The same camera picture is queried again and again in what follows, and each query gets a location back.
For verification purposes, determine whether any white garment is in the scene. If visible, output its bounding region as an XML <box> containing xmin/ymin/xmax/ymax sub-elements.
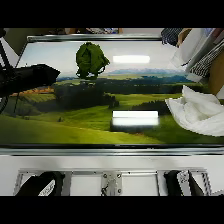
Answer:
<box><xmin>164</xmin><ymin>84</ymin><xmax>224</xmax><ymax>138</ymax></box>

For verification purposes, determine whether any green garment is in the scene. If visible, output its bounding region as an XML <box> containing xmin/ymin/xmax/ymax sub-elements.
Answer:
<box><xmin>75</xmin><ymin>41</ymin><xmax>111</xmax><ymax>81</ymax></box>

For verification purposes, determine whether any checked shirt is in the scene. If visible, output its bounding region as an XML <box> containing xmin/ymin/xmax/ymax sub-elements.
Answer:
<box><xmin>161</xmin><ymin>28</ymin><xmax>184</xmax><ymax>46</ymax></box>

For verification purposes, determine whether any striped garment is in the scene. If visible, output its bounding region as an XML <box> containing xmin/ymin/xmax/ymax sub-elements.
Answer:
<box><xmin>189</xmin><ymin>42</ymin><xmax>224</xmax><ymax>79</ymax></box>

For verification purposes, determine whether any silver frame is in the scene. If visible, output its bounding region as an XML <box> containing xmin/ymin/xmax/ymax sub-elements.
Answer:
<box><xmin>0</xmin><ymin>33</ymin><xmax>224</xmax><ymax>197</ymax></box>

